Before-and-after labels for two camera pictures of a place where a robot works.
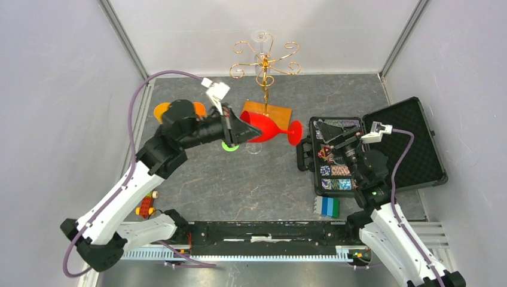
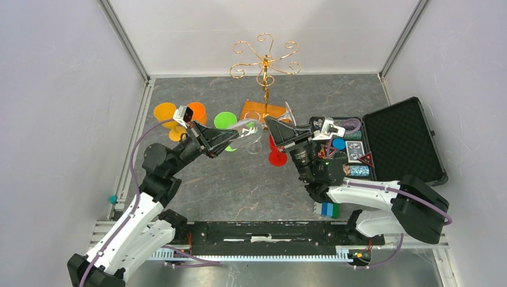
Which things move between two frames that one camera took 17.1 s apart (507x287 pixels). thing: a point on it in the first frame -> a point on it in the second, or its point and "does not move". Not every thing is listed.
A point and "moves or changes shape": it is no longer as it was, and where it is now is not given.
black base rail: x=268 y=238 does not move
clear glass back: x=262 y=61 moves or changes shape
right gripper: x=329 y=131 -> x=283 y=134
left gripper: x=249 y=133 -> x=215 y=135
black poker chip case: x=403 y=134 does not move
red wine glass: x=269 y=130 -> x=277 y=158
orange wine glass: x=199 y=109 does not move
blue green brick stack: x=326 y=206 does not move
